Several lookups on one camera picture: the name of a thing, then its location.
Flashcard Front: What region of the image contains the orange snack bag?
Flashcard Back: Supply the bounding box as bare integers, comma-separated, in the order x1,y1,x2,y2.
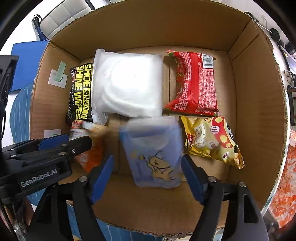
69,120,109,173

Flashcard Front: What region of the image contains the black shoe shine wipes pack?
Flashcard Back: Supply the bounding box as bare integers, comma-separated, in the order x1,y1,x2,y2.
66,63,93,125

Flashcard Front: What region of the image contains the blue tissue pack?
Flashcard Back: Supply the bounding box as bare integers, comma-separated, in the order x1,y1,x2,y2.
119,116,183,189

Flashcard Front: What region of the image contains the white cotton pad bag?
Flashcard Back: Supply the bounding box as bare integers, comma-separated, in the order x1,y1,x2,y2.
91,49,163,118

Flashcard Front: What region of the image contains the yellow panda snack bag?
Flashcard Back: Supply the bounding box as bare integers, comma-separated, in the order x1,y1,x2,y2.
181,116,245,169

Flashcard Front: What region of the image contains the red noodle packet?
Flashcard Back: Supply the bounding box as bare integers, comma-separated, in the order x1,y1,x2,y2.
165,50,219,116

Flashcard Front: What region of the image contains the orange floral blanket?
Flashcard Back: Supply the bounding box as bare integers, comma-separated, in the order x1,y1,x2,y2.
269,130,296,228

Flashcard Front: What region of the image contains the blue folded mat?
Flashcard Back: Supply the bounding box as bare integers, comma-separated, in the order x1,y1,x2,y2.
11,41,48,91

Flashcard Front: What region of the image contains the open cardboard box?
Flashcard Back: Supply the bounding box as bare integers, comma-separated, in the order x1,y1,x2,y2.
30,1,290,237

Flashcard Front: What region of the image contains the white padded chair left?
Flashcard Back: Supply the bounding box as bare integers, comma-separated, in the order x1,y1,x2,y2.
40,0,95,40

